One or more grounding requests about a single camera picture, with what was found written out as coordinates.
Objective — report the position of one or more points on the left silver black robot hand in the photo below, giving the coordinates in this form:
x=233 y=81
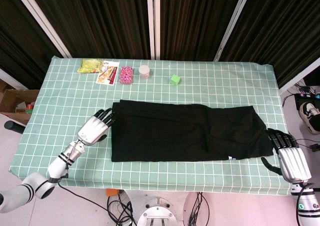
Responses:
x=90 y=131

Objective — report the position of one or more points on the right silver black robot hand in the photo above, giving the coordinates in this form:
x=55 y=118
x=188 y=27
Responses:
x=293 y=163

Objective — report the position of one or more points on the black cloth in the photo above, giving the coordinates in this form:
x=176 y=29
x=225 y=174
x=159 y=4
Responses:
x=162 y=133

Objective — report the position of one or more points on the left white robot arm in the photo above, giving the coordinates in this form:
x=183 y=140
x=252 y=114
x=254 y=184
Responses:
x=56 y=167

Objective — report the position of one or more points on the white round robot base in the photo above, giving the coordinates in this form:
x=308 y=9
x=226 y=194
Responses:
x=157 y=214

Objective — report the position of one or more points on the black white sneaker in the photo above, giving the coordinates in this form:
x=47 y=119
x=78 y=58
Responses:
x=308 y=116

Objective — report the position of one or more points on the white printed food packet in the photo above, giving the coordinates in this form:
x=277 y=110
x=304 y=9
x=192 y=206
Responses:
x=108 y=73

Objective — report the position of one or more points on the black floor electronics box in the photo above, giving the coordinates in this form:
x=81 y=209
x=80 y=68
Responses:
x=300 y=101

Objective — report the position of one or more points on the yellow green snack bag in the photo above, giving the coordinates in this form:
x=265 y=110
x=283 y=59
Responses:
x=88 y=66

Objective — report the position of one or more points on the orange block under table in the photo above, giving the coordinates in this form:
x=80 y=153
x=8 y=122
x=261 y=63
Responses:
x=112 y=192

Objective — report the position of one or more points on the pink patterned small box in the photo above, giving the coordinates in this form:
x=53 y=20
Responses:
x=126 y=75

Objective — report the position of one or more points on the brown cardboard box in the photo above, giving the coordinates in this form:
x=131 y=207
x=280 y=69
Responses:
x=12 y=98

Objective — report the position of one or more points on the green cube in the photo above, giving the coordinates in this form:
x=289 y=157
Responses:
x=175 y=79

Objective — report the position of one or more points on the green checkered tablecloth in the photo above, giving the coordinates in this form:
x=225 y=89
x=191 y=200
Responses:
x=225 y=86

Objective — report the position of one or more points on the black pleated curtain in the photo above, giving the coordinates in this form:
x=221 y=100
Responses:
x=17 y=36
x=195 y=18
x=100 y=18
x=280 y=23

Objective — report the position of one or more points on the white frame post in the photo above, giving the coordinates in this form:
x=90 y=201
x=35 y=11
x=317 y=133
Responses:
x=232 y=23
x=45 y=23
x=300 y=77
x=153 y=23

